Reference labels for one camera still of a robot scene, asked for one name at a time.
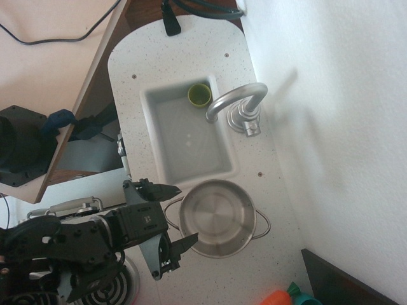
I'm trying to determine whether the dark green hose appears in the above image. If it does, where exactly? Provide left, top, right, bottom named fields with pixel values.
left=173, top=0, right=245, bottom=20

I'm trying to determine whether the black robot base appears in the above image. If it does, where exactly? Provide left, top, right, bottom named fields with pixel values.
left=1, top=105, right=58, bottom=187

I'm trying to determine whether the teal plastic toy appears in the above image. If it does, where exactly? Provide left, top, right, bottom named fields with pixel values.
left=286, top=282, right=322, bottom=305

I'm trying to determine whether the stove burner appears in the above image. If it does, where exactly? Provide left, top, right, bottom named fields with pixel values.
left=1, top=287, right=65, bottom=305
left=72, top=257, right=140, bottom=305

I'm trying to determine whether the black strap clip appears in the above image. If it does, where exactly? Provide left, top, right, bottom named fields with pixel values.
left=160, top=0, right=181, bottom=37

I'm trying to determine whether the black cable on floor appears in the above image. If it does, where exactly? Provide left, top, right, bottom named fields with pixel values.
left=0, top=0, right=123, bottom=46

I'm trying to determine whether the silver stove knob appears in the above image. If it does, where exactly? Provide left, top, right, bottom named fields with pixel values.
left=117, top=133, right=127, bottom=157

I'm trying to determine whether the silver toy faucet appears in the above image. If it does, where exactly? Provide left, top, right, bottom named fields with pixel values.
left=205, top=83, right=268, bottom=137

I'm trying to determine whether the blue clamp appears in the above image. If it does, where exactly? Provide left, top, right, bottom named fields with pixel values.
left=40, top=109, right=103, bottom=141

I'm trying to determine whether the stainless steel pot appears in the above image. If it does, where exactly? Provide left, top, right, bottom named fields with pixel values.
left=163, top=179, right=272, bottom=259

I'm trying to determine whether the left stove burner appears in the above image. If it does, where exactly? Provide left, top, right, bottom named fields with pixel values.
left=1, top=287, right=65, bottom=305

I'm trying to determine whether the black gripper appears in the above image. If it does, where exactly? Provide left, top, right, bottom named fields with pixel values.
left=104, top=179, right=198, bottom=280

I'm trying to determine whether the white toy sink basin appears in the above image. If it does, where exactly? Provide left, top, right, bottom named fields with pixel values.
left=140, top=74, right=238, bottom=185

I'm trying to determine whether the right stove burner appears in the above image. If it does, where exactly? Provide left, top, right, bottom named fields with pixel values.
left=72, top=257, right=140, bottom=305

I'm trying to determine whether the green plastic cup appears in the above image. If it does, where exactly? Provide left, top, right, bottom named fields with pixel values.
left=187, top=83, right=212, bottom=108

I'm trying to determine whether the orange toy carrot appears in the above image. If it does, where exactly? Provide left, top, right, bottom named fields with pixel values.
left=260, top=290, right=293, bottom=305

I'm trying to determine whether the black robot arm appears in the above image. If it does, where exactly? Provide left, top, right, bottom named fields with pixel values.
left=1, top=179, right=198, bottom=304

